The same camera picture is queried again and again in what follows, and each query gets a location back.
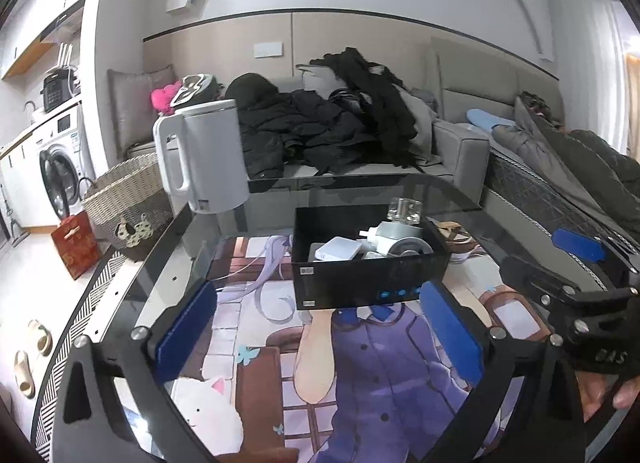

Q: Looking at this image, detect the pile of dark clothes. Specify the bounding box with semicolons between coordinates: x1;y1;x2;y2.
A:
224;47;443;180

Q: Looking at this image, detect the printed table mat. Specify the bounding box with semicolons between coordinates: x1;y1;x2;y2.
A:
114;232;557;463

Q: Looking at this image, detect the white washing machine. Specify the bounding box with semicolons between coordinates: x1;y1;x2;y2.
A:
0;102;97;229

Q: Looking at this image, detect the black quilted cushion edge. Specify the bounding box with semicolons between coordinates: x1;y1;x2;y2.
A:
481;147;628;289

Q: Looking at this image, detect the person's right hand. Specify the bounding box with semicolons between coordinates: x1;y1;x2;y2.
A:
574;372;640;420

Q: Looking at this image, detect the white electric kettle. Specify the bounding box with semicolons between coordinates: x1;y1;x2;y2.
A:
152;99;250;215

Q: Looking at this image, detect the beige slipper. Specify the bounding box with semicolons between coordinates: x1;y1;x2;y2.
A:
12;350;37;400
27;319;54;358

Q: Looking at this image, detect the grey sofa cushion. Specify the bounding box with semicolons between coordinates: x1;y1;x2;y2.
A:
107;64;179;155

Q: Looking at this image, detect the grey sofa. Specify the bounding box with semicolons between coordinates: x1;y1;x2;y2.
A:
107;66;492;189

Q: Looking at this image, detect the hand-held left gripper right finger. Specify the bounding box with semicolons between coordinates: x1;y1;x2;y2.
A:
419;280;587;463

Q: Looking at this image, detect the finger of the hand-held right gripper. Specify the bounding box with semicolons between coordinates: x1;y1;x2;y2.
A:
499;253;602;340
551;227;632;290

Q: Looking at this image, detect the pink plush toy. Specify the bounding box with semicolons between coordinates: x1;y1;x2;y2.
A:
151;83;184;115

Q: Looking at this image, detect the black cardboard box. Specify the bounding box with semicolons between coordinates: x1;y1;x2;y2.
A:
291;204;451;312

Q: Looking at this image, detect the black and white mask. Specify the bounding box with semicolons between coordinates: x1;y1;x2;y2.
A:
169;73;217;107

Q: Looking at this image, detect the grey round plug adapter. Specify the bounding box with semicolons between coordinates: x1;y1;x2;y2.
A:
375;222;437;259

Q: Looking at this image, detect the red gift bag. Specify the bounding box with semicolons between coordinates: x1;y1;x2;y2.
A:
50;210;102;280

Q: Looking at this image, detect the grey padded jacket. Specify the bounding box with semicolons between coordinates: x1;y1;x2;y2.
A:
490;90;640;249

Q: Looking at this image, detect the white cube charger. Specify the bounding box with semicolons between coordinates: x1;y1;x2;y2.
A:
314;236;364;262

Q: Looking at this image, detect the clear glass bottle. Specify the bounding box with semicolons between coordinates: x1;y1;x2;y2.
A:
386;196;427;227

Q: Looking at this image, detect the woven wicker basket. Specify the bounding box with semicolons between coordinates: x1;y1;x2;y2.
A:
81;152;174;262

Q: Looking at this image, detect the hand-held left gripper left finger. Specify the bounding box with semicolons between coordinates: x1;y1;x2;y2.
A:
50;280;221;463

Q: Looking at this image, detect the white curtain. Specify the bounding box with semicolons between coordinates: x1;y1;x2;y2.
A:
541;0;628;156

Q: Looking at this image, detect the black rice cooker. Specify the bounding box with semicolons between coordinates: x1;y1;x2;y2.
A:
41;68;77;112

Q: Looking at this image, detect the wall cabinet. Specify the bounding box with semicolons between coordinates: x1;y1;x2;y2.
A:
0;0;87;80

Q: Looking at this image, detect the white round plug-in device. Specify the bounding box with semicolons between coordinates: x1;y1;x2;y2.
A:
358;226;385;251

